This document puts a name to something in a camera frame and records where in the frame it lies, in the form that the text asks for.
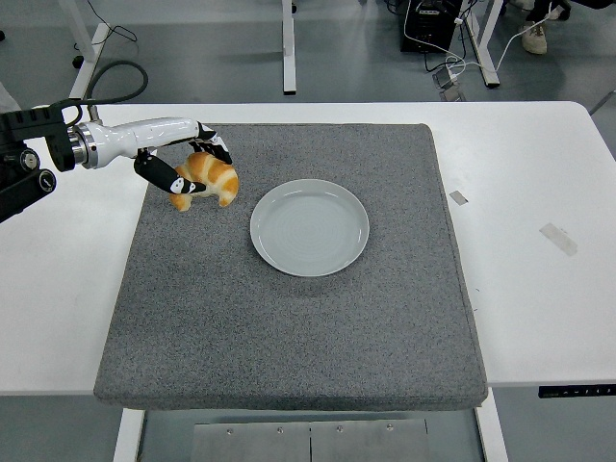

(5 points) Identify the grey felt mat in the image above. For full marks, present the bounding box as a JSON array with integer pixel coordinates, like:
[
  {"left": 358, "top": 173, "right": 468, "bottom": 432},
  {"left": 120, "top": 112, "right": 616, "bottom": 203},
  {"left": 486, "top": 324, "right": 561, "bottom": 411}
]
[{"left": 92, "top": 122, "right": 491, "bottom": 413}]

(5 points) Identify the grey corrugated hose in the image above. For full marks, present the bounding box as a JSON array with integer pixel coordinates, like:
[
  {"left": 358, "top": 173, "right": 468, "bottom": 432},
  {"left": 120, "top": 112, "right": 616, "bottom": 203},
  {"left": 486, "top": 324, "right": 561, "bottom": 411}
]
[{"left": 80, "top": 59, "right": 150, "bottom": 105}]

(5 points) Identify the black electronics box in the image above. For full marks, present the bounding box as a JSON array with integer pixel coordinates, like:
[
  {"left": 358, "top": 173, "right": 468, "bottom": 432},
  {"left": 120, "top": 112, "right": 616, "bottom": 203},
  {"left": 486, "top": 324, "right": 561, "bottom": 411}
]
[{"left": 398, "top": 0, "right": 458, "bottom": 54}]

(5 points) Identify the golden croissant bread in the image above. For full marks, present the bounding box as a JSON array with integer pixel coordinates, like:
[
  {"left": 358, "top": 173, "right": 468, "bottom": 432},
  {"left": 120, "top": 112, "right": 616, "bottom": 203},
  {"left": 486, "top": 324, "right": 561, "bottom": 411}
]
[{"left": 167, "top": 151, "right": 240, "bottom": 212}]

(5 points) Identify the black table control panel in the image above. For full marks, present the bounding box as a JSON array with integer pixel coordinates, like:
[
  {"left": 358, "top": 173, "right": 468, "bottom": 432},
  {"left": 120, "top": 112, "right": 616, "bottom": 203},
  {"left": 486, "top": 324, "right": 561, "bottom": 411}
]
[{"left": 538, "top": 384, "right": 616, "bottom": 399}]

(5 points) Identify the person's white shoe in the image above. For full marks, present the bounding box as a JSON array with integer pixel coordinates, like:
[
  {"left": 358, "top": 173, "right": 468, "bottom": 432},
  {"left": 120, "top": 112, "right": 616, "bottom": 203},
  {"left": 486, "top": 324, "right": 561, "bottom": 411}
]
[{"left": 521, "top": 21, "right": 549, "bottom": 55}]

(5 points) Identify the white table leg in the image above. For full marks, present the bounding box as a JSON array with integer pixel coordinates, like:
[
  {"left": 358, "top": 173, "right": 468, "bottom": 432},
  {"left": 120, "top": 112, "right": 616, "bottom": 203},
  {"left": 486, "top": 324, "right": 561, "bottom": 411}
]
[
  {"left": 113, "top": 408, "right": 145, "bottom": 462},
  {"left": 474, "top": 406, "right": 510, "bottom": 462}
]

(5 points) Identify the grey metal plate with screws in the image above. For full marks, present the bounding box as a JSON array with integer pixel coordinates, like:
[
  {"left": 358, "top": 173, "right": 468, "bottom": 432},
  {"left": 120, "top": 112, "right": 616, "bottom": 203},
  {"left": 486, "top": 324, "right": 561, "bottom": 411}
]
[{"left": 192, "top": 418, "right": 430, "bottom": 462}]

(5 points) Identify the white cable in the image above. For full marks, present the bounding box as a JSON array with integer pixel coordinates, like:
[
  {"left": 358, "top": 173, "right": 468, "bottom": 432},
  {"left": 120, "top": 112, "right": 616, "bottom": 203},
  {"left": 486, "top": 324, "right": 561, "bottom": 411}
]
[{"left": 402, "top": 0, "right": 567, "bottom": 78}]

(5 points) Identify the thin black floor cable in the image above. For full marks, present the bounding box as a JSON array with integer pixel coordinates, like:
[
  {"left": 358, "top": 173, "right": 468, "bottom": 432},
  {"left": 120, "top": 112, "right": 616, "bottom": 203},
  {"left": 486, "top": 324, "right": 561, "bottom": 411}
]
[{"left": 71, "top": 0, "right": 140, "bottom": 53}]

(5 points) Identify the round grey plate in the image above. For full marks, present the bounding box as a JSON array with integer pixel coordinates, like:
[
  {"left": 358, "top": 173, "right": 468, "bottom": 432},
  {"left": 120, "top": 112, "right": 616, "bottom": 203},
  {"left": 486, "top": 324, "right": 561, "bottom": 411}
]
[{"left": 248, "top": 178, "right": 371, "bottom": 278}]

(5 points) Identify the grey metal bar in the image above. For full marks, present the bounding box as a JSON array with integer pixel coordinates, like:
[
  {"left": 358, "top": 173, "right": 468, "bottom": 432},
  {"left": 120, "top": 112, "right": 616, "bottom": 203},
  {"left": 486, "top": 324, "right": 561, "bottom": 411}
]
[{"left": 589, "top": 89, "right": 616, "bottom": 116}]

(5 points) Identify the white desk leg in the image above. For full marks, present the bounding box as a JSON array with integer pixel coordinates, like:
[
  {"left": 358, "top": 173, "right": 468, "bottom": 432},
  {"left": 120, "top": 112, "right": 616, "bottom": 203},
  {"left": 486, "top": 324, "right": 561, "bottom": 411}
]
[
  {"left": 464, "top": 0, "right": 501, "bottom": 89},
  {"left": 281, "top": 0, "right": 297, "bottom": 95},
  {"left": 56, "top": 0, "right": 113, "bottom": 105}
]

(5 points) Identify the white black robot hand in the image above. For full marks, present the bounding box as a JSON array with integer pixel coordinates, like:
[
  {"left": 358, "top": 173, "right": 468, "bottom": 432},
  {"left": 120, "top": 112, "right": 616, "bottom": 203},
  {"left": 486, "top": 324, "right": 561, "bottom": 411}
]
[{"left": 98, "top": 116, "right": 235, "bottom": 196}]

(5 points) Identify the long clear tape strip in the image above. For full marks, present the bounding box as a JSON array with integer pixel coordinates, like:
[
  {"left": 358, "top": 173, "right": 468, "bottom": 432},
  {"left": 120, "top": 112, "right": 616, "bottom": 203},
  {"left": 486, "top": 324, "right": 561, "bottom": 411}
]
[{"left": 537, "top": 221, "right": 579, "bottom": 258}]

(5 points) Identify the person's dark leg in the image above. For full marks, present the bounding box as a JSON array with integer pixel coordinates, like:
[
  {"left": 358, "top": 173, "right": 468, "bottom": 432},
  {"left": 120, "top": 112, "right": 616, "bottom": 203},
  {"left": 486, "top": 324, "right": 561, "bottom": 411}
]
[{"left": 524, "top": 0, "right": 572, "bottom": 25}]

